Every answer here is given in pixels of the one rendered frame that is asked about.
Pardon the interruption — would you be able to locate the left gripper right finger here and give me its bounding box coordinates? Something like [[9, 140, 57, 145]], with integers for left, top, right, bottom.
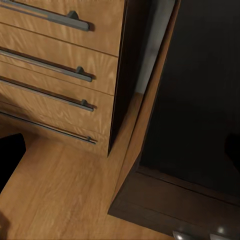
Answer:
[[224, 133, 240, 173]]

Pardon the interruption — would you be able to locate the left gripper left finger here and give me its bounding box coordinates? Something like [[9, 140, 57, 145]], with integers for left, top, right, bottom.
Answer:
[[0, 133, 26, 193]]

